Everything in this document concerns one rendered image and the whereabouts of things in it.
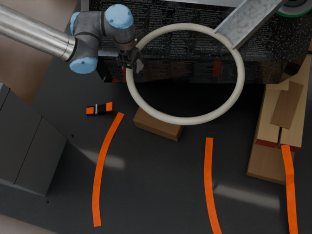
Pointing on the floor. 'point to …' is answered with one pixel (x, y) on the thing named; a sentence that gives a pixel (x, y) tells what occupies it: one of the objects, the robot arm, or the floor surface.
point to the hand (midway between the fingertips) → (135, 65)
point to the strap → (204, 181)
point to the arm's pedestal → (26, 146)
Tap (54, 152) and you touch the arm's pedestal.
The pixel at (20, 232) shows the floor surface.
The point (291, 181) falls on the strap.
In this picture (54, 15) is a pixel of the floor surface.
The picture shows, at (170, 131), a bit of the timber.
